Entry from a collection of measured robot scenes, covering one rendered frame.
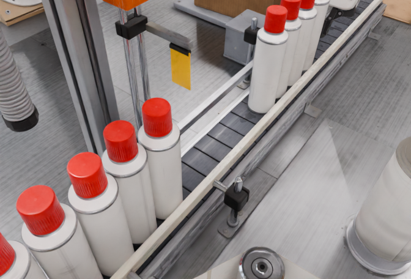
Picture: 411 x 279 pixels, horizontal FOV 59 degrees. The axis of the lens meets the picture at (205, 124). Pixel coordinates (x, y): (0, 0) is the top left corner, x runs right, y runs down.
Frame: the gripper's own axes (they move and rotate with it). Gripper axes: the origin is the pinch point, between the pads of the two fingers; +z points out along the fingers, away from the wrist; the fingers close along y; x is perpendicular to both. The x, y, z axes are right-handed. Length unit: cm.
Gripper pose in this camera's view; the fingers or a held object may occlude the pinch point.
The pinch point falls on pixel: (322, 27)
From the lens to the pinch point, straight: 88.0
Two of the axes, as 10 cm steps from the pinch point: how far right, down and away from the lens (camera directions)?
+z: -2.3, 8.5, 4.7
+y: 8.0, 4.4, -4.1
